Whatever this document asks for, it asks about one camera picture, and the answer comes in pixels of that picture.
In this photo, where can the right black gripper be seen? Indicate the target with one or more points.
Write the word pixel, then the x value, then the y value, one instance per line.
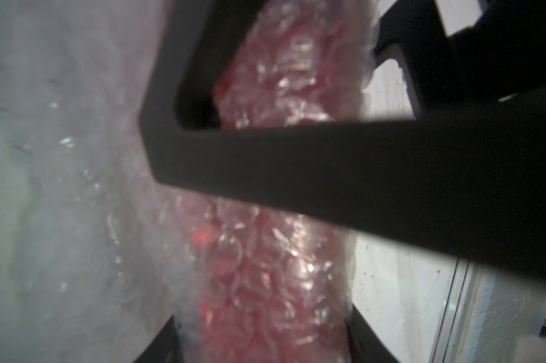
pixel 503 53

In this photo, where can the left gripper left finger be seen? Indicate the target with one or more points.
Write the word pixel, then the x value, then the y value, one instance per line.
pixel 165 347

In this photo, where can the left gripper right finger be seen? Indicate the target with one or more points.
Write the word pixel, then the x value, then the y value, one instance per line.
pixel 365 346

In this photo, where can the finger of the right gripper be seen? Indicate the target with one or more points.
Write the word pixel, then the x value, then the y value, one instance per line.
pixel 467 179

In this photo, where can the clear bubble wrap sheet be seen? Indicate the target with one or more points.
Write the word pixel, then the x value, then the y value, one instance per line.
pixel 93 257

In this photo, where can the aluminium front rail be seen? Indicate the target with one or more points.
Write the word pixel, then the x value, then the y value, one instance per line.
pixel 485 314

